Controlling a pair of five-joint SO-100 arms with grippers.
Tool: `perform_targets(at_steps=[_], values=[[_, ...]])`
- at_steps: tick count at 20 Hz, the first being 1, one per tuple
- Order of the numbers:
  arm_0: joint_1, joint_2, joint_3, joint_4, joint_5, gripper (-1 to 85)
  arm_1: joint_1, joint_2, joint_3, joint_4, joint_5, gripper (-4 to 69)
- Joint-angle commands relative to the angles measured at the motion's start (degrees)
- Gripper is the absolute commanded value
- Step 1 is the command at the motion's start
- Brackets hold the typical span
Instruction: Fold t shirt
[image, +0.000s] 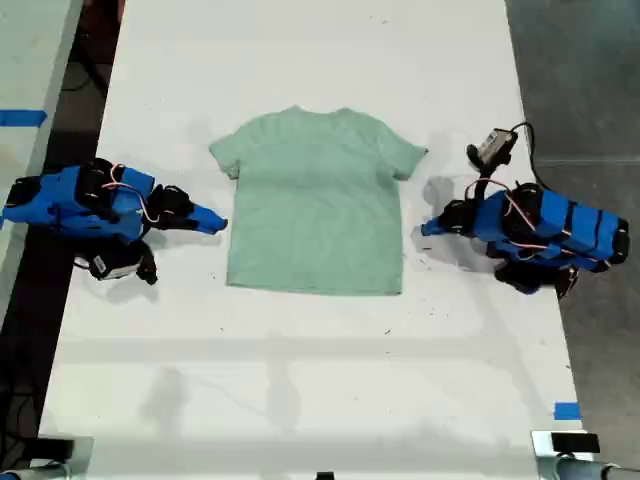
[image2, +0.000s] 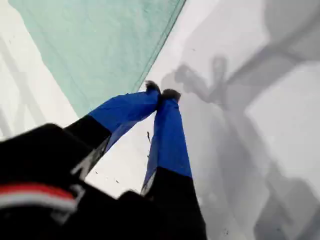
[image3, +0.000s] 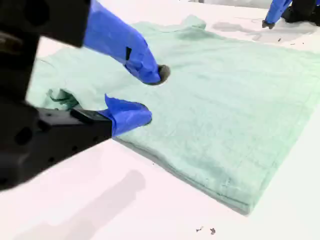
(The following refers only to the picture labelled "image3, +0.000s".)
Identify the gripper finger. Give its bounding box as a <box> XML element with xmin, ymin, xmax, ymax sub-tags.
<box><xmin>37</xmin><ymin>93</ymin><xmax>153</xmax><ymax>166</ymax></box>
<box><xmin>273</xmin><ymin>0</ymin><xmax>293</xmax><ymax>23</ymax></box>
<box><xmin>261</xmin><ymin>0</ymin><xmax>283</xmax><ymax>30</ymax></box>
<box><xmin>82</xmin><ymin>0</ymin><xmax>172</xmax><ymax>86</ymax></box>

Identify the pale green T-shirt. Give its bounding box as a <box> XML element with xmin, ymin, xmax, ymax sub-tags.
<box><xmin>26</xmin><ymin>14</ymin><xmax>320</xmax><ymax>216</ymax></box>

